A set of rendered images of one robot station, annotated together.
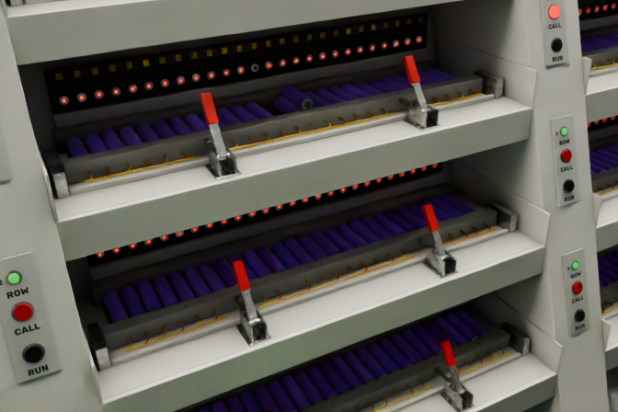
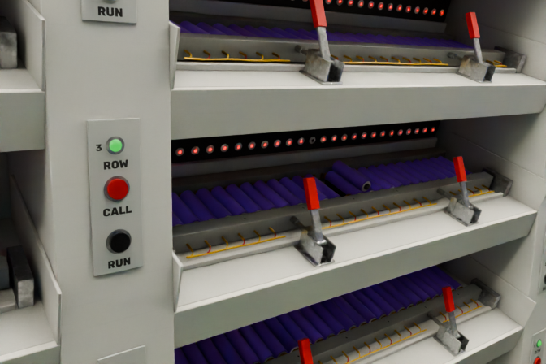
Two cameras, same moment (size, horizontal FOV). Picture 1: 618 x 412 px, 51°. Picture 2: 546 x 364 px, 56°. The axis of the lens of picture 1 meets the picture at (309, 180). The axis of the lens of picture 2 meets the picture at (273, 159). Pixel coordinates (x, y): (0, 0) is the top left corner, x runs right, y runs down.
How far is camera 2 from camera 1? 0.32 m
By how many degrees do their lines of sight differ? 11
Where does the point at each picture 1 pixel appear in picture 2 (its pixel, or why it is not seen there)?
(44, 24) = (204, 101)
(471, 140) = (495, 236)
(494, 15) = (512, 125)
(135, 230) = (239, 317)
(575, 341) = not seen: outside the picture
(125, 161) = (221, 235)
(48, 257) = (159, 350)
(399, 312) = not seen: outside the picture
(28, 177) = (158, 263)
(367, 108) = (414, 196)
